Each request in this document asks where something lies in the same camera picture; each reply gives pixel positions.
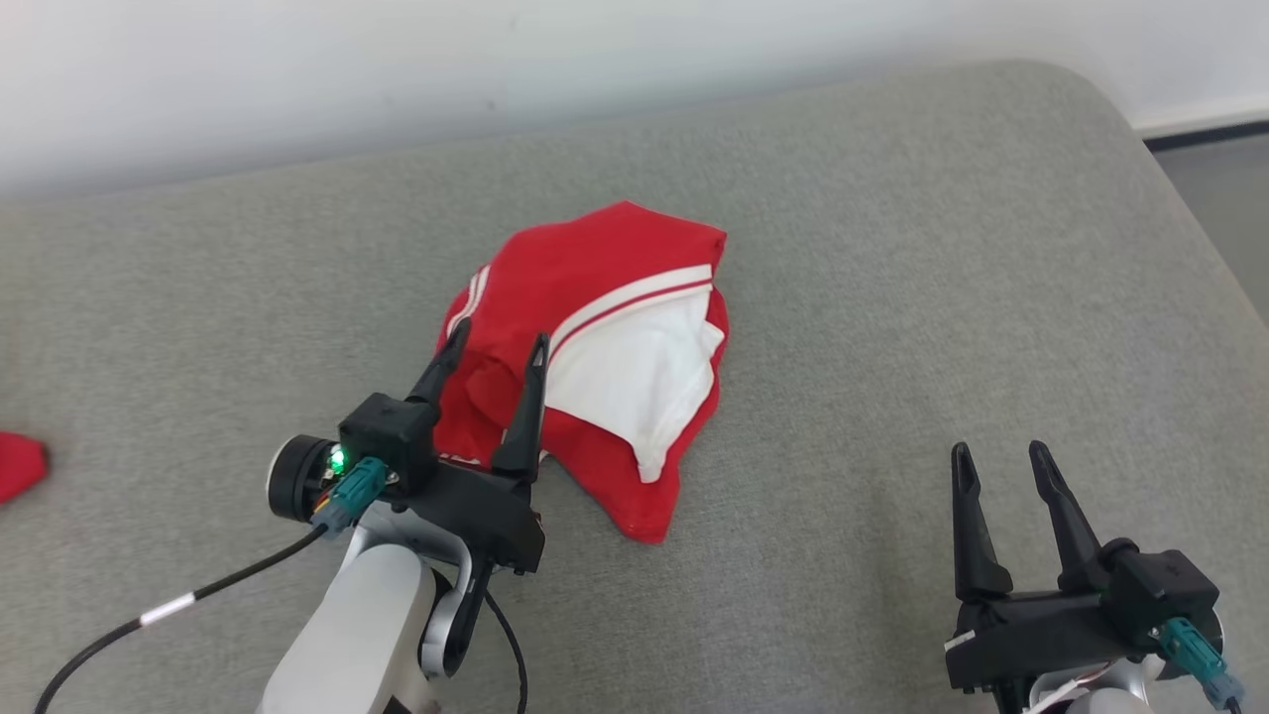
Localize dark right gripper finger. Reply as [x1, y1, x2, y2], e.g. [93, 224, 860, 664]
[1029, 440, 1105, 594]
[950, 442, 1014, 604]

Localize red shorts with white band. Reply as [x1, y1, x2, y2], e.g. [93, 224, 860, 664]
[0, 431, 50, 505]

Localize camera cable teal plug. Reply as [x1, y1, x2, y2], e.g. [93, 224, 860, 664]
[1154, 617, 1248, 714]
[35, 457, 389, 714]

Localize red garment with white stripes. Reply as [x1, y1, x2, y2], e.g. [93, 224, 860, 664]
[433, 201, 731, 544]

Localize right camera cable teal plug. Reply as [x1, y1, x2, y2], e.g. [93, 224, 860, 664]
[1154, 617, 1248, 714]

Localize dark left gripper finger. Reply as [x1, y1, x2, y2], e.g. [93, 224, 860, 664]
[492, 333, 551, 483]
[406, 318, 473, 406]

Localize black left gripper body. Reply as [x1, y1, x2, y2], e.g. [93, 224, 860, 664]
[400, 461, 547, 575]

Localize thin black cable loop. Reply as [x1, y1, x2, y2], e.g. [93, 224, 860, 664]
[483, 589, 529, 714]

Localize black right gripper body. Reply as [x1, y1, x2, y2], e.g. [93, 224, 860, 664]
[943, 588, 1159, 696]

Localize left camera cable teal plug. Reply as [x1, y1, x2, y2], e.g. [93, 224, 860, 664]
[35, 457, 389, 714]

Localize white and dark wall skirting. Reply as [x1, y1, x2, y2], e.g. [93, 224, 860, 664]
[1133, 97, 1269, 153]

